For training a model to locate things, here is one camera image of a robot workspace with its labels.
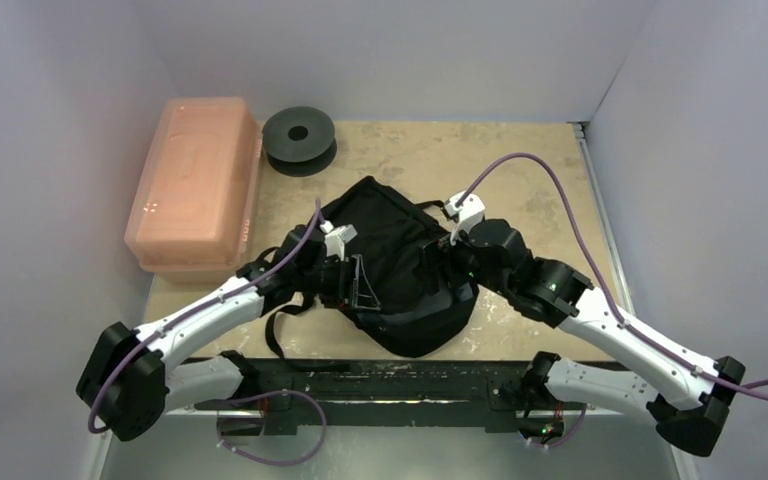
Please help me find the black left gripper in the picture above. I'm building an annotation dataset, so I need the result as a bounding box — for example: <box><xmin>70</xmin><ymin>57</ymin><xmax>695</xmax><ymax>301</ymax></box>
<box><xmin>294</xmin><ymin>254</ymin><xmax>379</xmax><ymax>310</ymax></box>

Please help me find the black student backpack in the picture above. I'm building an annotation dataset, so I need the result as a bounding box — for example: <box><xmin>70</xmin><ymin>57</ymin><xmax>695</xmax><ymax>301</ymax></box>
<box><xmin>264</xmin><ymin>176</ymin><xmax>479</xmax><ymax>358</ymax></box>

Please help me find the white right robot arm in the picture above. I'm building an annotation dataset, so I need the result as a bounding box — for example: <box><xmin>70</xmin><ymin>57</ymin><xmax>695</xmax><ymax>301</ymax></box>
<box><xmin>421</xmin><ymin>219</ymin><xmax>745</xmax><ymax>457</ymax></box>

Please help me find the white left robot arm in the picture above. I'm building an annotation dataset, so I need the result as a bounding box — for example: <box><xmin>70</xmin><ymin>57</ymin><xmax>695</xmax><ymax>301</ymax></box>
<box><xmin>76</xmin><ymin>222</ymin><xmax>382</xmax><ymax>441</ymax></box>

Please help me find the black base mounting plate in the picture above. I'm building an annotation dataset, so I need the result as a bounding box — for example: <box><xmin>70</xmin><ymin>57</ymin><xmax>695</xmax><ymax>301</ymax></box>
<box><xmin>194</xmin><ymin>359</ymin><xmax>583</xmax><ymax>435</ymax></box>

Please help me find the black filament spool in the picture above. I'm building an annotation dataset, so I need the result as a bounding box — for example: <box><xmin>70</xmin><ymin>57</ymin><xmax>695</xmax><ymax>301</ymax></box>
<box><xmin>262</xmin><ymin>106</ymin><xmax>338</xmax><ymax>177</ymax></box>

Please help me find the translucent pink storage box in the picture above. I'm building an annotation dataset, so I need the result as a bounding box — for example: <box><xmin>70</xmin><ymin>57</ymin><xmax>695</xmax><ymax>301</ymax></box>
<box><xmin>124</xmin><ymin>97</ymin><xmax>262</xmax><ymax>284</ymax></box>

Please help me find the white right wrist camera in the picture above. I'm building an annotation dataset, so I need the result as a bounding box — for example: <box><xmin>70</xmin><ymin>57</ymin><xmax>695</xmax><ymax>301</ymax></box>
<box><xmin>443</xmin><ymin>191</ymin><xmax>485</xmax><ymax>246</ymax></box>

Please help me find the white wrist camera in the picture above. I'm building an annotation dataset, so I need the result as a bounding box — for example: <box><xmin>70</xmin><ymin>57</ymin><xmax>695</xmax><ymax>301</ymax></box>
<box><xmin>443</xmin><ymin>191</ymin><xmax>485</xmax><ymax>246</ymax></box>
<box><xmin>319</xmin><ymin>221</ymin><xmax>357</xmax><ymax>260</ymax></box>

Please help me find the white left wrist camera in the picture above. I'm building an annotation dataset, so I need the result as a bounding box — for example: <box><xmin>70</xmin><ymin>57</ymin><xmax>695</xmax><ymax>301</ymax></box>
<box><xmin>319</xmin><ymin>221</ymin><xmax>357</xmax><ymax>260</ymax></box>

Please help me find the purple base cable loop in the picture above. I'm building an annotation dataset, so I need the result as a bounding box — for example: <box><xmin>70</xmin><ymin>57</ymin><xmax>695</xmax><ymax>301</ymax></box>
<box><xmin>215</xmin><ymin>387</ymin><xmax>330</xmax><ymax>468</ymax></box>

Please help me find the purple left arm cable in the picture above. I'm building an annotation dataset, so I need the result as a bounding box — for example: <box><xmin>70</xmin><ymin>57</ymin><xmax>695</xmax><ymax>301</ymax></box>
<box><xmin>87</xmin><ymin>198</ymin><xmax>326</xmax><ymax>436</ymax></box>

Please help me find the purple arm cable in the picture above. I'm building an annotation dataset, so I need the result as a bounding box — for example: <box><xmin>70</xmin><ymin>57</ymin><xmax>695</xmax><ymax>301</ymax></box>
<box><xmin>458</xmin><ymin>152</ymin><xmax>768</xmax><ymax>405</ymax></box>
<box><xmin>87</xmin><ymin>198</ymin><xmax>326</xmax><ymax>436</ymax></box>

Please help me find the aluminium frame rail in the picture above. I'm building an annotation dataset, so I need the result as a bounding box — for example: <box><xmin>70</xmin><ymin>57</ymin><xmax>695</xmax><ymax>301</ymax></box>
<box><xmin>571</xmin><ymin>122</ymin><xmax>699</xmax><ymax>479</ymax></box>

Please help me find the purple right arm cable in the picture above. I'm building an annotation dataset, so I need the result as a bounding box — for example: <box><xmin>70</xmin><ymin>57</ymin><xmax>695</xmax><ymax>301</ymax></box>
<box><xmin>458</xmin><ymin>152</ymin><xmax>768</xmax><ymax>405</ymax></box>

